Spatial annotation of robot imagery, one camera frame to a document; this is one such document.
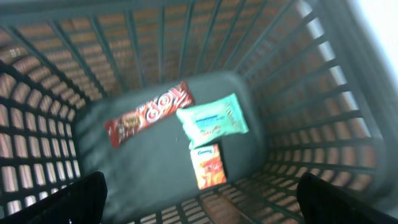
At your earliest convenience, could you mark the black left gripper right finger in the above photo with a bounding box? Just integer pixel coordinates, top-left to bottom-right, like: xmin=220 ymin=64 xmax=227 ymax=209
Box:
xmin=296 ymin=172 xmax=397 ymax=224

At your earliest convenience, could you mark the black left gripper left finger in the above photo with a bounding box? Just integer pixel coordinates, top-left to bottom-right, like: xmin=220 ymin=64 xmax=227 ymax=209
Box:
xmin=1 ymin=171 xmax=108 ymax=224

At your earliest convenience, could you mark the small orange carton box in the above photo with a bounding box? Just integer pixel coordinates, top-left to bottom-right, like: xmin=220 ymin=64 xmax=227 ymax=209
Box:
xmin=190 ymin=144 xmax=226 ymax=190

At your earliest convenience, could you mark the mint green wipes pack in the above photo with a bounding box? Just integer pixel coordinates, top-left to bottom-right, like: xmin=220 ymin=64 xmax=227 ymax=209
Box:
xmin=176 ymin=93 xmax=249 ymax=150

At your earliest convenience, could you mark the red brown chocolate bar wrapper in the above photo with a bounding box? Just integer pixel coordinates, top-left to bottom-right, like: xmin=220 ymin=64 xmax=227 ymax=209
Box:
xmin=104 ymin=82 xmax=194 ymax=147

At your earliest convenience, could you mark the dark grey plastic basket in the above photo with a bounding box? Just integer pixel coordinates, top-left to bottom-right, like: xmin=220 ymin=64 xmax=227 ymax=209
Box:
xmin=1 ymin=0 xmax=397 ymax=223

